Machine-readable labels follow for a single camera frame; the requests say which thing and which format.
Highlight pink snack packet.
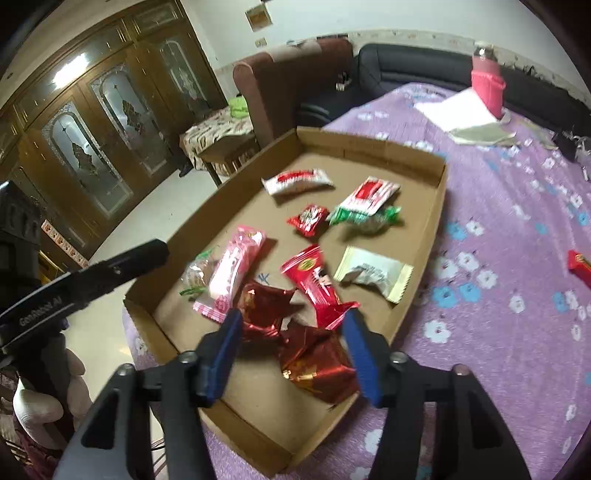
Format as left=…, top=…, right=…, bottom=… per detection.
left=193, top=225, right=267, bottom=324

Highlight bright red snack packet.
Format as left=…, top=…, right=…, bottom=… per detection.
left=280, top=244, right=361, bottom=330

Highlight small yellow wall plaque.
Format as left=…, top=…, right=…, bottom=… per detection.
left=245, top=4, right=271, bottom=32

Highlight small dark red snack packet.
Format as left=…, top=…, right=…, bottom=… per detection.
left=567, top=249, right=591, bottom=284

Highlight large white red snack packet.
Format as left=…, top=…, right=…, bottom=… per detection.
left=339, top=176, right=402, bottom=217

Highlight small white red snack packet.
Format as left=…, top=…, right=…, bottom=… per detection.
left=262, top=168, right=334, bottom=197

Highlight dark red foil snack packet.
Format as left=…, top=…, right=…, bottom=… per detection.
left=238, top=281, right=298, bottom=340
left=278, top=320, right=361, bottom=406

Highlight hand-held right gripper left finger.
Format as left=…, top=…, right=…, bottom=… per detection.
left=51, top=308, right=244, bottom=480

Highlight small square red snack packet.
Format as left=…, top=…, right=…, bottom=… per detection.
left=286, top=204, right=329, bottom=240

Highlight cardboard box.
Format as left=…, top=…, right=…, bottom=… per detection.
left=122, top=126, right=448, bottom=478

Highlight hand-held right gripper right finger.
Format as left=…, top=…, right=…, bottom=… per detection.
left=341, top=308, right=534, bottom=480

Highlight pink thermos with knitted sleeve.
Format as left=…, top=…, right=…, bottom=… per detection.
left=471, top=41, right=507, bottom=120

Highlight small black device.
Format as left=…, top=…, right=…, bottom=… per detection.
left=556, top=130, right=583, bottom=162

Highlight wooden glass-panel doors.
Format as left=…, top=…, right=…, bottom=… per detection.
left=0, top=0, right=229, bottom=273

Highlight brown armchair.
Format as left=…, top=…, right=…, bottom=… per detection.
left=232, top=38, right=355, bottom=148

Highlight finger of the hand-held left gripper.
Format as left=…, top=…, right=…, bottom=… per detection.
left=85, top=239, right=169, bottom=284

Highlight black leather sofa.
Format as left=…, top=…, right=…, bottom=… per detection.
left=295, top=43, right=591, bottom=127

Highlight folded white paper towel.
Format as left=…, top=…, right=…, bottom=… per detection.
left=413, top=88, right=518, bottom=147

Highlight person's left hand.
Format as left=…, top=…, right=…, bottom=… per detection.
left=11, top=346, right=93, bottom=450

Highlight pale gold snack packet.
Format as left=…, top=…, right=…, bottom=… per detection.
left=333, top=246, right=415, bottom=304

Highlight clear snack packet green print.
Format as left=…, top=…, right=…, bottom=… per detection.
left=179, top=249, right=222, bottom=298

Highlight small table with patterned cloth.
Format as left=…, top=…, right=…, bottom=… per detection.
left=179, top=108, right=259, bottom=185

